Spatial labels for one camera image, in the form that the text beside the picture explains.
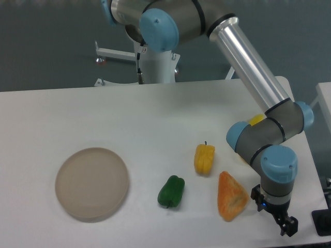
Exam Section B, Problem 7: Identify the yellow bell pepper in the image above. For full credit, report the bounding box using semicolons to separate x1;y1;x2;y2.
193;141;215;175

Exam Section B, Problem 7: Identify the white side table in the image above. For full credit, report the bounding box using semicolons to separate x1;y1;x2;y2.
310;82;331;129

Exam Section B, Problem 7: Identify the orange bell pepper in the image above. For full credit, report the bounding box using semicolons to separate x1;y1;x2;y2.
217;171;249;222

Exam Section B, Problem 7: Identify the beige round plate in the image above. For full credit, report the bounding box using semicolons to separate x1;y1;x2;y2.
55;147;129;223

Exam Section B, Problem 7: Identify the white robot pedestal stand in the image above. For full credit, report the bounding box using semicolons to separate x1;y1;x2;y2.
95;41;180;85

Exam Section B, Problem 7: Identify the black device at table edge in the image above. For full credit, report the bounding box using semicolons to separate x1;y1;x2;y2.
311;177;331;237

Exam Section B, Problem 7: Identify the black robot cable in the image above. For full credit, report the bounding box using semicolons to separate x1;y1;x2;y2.
136;38;148;85

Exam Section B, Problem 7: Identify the yellow fruit behind arm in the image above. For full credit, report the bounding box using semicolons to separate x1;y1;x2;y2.
248;114;265;126

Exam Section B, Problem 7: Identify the green bell pepper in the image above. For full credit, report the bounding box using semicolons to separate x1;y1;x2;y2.
157;175;185;208

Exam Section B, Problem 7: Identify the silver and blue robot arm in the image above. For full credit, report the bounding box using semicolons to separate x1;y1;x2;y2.
101;1;314;236

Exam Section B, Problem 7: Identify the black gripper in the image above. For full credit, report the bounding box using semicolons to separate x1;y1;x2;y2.
251;184;298;236

